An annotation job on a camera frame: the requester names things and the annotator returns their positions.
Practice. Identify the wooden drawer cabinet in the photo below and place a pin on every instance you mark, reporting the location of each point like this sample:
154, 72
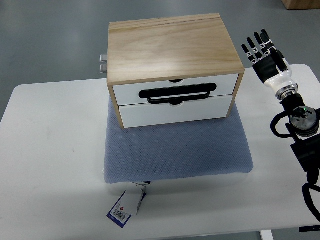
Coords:
170, 49

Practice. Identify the white table leg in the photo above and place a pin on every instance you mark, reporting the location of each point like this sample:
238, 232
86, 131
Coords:
266, 235

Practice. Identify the black drawer handle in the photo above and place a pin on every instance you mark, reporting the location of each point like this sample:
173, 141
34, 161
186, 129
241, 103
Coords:
178, 94

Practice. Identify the white blue product tag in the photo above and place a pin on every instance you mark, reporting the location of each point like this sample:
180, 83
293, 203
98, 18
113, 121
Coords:
128, 204

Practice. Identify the cardboard box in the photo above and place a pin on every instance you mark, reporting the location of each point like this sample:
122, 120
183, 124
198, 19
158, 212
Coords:
301, 4

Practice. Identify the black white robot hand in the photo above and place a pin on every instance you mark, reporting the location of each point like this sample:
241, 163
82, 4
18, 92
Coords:
270, 65

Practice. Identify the blue mesh cushion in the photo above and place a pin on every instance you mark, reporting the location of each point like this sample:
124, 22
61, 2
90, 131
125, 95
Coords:
175, 151

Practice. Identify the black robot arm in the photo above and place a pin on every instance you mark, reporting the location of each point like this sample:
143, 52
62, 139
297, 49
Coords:
303, 125

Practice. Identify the grey metal table clamp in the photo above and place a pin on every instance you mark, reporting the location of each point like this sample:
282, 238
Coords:
103, 61

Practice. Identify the white drawer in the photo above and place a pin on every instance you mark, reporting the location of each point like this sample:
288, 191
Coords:
146, 114
128, 94

